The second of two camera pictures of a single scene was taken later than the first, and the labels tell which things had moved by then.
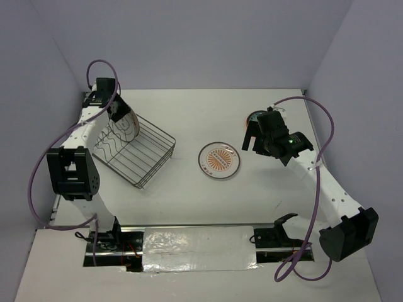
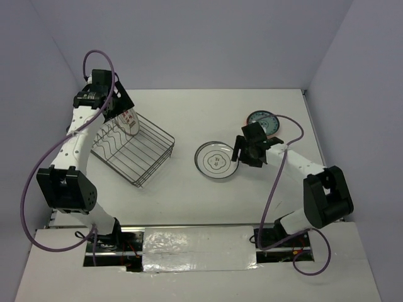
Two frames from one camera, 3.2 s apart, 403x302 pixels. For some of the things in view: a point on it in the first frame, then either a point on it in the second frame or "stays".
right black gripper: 251,131 to 241,143
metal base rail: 124,246 stays
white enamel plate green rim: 127,128 to 214,159
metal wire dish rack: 138,160 stays
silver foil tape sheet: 202,248 stays
